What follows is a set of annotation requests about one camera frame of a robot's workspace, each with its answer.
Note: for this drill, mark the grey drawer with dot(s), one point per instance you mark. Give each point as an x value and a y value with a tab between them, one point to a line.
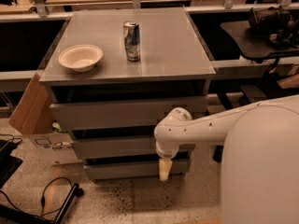
128	113
122	170
114	147

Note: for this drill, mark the black side table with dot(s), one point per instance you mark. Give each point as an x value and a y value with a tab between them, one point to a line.
254	46

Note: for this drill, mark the white printed cardboard box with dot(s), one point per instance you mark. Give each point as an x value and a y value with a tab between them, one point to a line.
55	148

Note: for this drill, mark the silver blue drink can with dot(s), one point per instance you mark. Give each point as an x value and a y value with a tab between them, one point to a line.
131	40

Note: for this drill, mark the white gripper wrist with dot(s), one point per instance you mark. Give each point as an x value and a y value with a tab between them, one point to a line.
165	152

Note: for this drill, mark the brown cardboard box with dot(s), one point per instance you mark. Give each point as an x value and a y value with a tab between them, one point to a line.
32	114

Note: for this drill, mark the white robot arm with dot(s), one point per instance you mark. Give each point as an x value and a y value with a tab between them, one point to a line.
260	159

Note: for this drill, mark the white paper bowl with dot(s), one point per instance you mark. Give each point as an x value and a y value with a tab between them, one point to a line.
80	58

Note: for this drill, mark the black office chair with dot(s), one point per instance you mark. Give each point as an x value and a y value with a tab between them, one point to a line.
232	93

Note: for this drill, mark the grey drawer cabinet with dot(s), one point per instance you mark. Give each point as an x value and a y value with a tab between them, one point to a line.
172	64

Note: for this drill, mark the grey bottom drawer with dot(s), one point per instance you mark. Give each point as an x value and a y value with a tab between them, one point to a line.
122	170

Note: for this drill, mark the grey top drawer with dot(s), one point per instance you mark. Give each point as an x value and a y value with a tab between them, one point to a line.
128	113

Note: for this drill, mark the dark headset on table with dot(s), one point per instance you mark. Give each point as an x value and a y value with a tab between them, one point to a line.
278	24

